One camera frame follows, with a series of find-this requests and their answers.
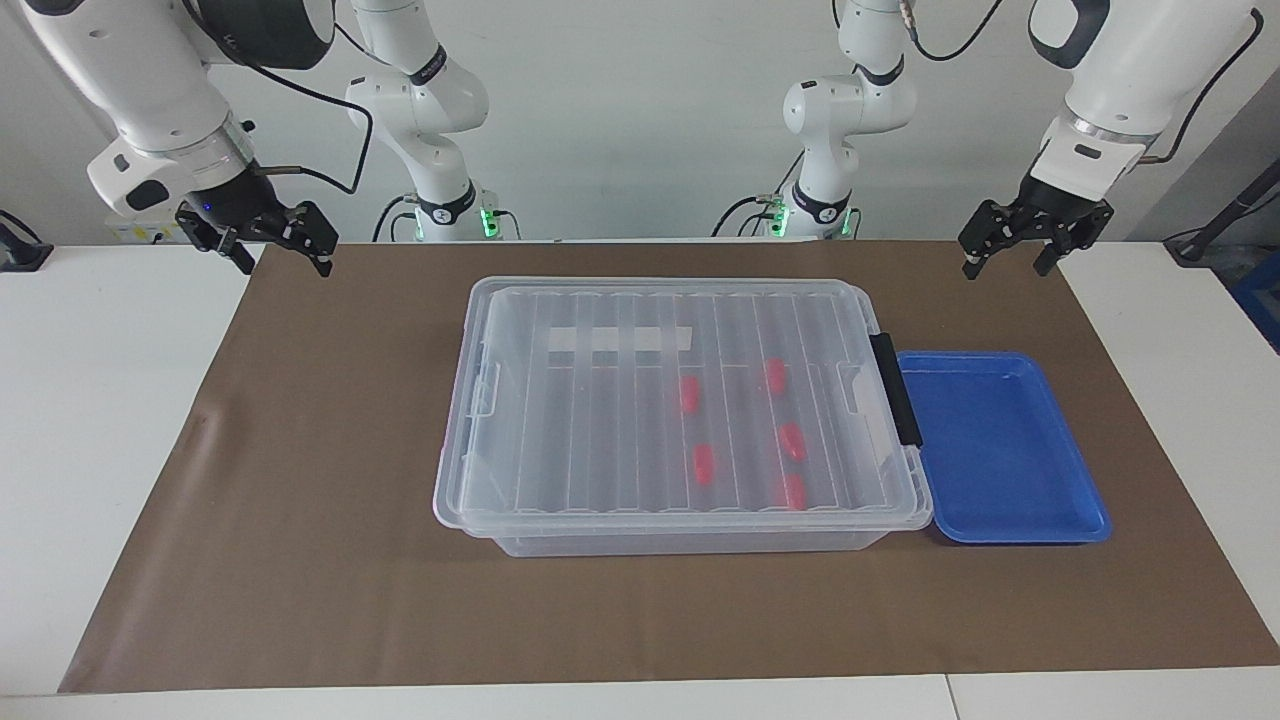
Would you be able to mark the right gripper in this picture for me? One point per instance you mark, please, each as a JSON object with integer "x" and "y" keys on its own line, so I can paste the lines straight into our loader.
{"x": 232, "y": 198}

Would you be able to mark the clear plastic storage box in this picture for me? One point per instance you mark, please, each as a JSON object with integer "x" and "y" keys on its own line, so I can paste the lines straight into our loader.
{"x": 690, "y": 542}

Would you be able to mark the red block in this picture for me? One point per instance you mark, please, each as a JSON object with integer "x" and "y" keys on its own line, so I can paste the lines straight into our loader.
{"x": 795, "y": 491}
{"x": 705, "y": 465}
{"x": 689, "y": 395}
{"x": 775, "y": 376}
{"x": 792, "y": 440}

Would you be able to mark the black box latch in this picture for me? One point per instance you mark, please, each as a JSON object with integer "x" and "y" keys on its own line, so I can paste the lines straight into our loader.
{"x": 896, "y": 390}

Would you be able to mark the blue plastic tray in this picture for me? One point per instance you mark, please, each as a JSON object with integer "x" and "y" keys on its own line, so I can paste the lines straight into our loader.
{"x": 1000, "y": 450}

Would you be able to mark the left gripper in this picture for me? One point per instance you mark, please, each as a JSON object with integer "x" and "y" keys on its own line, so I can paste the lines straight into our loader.
{"x": 1058, "y": 198}

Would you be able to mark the black stand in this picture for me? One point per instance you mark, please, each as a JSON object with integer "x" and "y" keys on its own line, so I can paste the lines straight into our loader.
{"x": 1228, "y": 215}
{"x": 22, "y": 250}

